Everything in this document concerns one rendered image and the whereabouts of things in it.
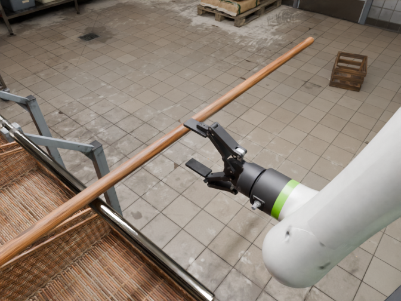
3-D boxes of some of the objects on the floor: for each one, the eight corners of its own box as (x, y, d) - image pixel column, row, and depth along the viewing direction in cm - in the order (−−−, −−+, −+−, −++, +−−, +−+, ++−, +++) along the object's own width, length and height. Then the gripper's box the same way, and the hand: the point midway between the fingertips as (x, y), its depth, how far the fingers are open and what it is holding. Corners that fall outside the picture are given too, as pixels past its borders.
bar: (201, 412, 131) (202, 310, 50) (45, 240, 190) (-70, 67, 110) (242, 347, 148) (292, 194, 68) (87, 208, 208) (15, 39, 127)
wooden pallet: (239, 27, 436) (240, 17, 426) (196, 14, 473) (196, 5, 464) (280, 6, 503) (282, -4, 493) (240, -4, 540) (241, -13, 530)
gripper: (257, 153, 57) (175, 108, 67) (244, 227, 74) (179, 183, 84) (277, 133, 61) (197, 94, 72) (261, 208, 78) (197, 168, 89)
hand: (191, 144), depth 77 cm, fingers open, 13 cm apart
